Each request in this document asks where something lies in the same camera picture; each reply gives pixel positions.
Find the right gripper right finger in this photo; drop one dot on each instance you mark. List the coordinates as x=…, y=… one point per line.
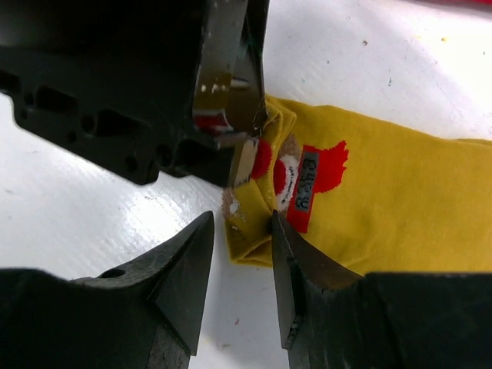
x=330, y=317

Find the yellow sock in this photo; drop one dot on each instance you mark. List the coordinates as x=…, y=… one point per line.
x=370, y=194

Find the red sock centre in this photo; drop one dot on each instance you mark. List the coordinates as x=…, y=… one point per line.
x=479, y=4

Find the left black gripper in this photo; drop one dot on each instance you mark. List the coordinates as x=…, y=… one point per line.
x=142, y=87

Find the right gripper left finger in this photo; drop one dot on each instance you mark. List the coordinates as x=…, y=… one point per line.
x=145, y=313

